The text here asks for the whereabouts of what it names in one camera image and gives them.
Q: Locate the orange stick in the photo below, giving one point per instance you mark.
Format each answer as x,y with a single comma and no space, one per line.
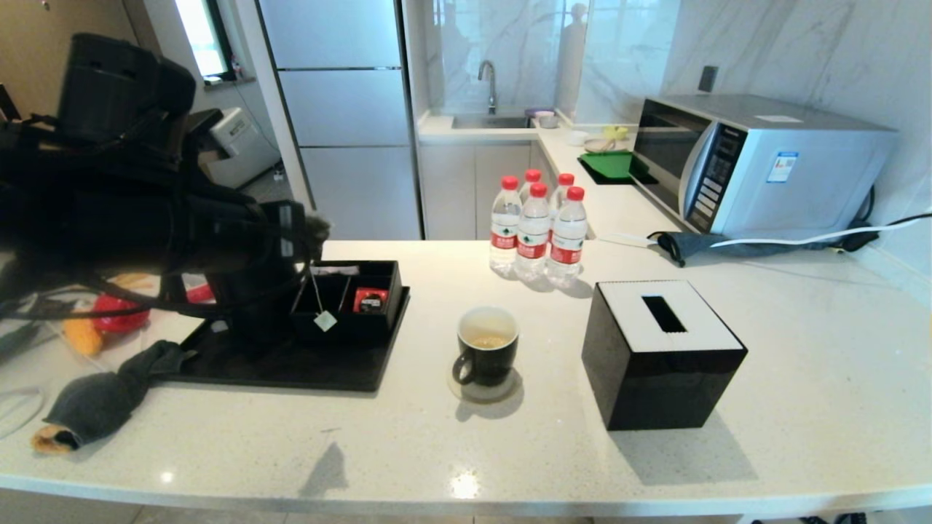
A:
131,280

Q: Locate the yellow kitchen item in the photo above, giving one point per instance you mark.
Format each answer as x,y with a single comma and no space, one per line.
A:
616,131

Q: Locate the black mug white inside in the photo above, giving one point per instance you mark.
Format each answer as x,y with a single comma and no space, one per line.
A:
486,360

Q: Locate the red sachet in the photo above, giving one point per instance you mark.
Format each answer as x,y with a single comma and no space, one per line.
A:
370,300

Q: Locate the black compartment organizer box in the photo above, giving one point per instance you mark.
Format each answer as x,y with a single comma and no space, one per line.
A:
349,327

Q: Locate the white plate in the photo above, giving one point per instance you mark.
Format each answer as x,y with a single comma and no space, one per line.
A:
601,145

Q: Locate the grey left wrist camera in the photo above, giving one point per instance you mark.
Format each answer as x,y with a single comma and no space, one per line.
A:
244,145

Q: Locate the black electric kettle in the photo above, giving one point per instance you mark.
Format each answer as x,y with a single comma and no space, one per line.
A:
255,306

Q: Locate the window with dark frame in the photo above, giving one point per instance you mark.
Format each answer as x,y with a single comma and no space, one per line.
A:
200,36

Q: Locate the dark tea bag with tag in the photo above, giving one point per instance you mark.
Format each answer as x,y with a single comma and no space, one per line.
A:
325,320

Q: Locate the green cutting board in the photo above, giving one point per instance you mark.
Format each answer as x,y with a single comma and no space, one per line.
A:
611,163

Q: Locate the silver three-door fridge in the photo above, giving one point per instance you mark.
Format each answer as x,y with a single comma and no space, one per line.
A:
342,109

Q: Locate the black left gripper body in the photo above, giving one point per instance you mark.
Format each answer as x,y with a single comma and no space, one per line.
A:
273,233

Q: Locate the brown wooden door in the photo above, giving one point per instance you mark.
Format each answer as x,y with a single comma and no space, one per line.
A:
36,44

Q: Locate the grey wall socket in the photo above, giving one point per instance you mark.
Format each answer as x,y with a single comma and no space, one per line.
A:
710,77

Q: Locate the chrome kitchen faucet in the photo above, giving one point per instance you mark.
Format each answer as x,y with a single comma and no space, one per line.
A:
489,80

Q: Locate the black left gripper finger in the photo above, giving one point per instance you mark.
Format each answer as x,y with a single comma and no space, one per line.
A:
306,222
304,244

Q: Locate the dark grey cloth sleeve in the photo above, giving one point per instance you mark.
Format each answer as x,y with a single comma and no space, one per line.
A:
102,400

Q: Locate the orange toy fruit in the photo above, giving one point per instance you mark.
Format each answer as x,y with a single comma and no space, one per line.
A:
81,336

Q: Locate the silver microwave oven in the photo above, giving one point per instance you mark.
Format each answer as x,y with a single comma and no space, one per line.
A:
801,173

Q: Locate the black rectangular tray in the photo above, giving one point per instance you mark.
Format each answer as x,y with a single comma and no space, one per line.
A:
291,371

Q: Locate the white sachet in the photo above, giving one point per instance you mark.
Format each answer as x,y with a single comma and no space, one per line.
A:
335,270

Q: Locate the round translucent coaster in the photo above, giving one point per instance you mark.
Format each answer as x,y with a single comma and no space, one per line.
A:
502,395

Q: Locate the white bowl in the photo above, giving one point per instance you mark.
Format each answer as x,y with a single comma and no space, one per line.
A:
577,136

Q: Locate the clear water bottle red cap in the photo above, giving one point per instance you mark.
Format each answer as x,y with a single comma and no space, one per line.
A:
564,188
534,239
504,231
534,179
569,246

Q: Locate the white sink cabinet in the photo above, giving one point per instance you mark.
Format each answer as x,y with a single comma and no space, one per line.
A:
473,189

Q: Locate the red round toy fruit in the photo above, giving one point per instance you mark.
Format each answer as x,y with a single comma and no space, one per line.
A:
120,320

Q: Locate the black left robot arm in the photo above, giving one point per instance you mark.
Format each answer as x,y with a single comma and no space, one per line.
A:
109,218

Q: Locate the black tissue box white lid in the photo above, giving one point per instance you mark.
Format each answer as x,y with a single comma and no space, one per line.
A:
659,375

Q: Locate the steel kitchen sink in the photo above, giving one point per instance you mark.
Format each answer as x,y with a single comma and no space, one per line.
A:
491,121

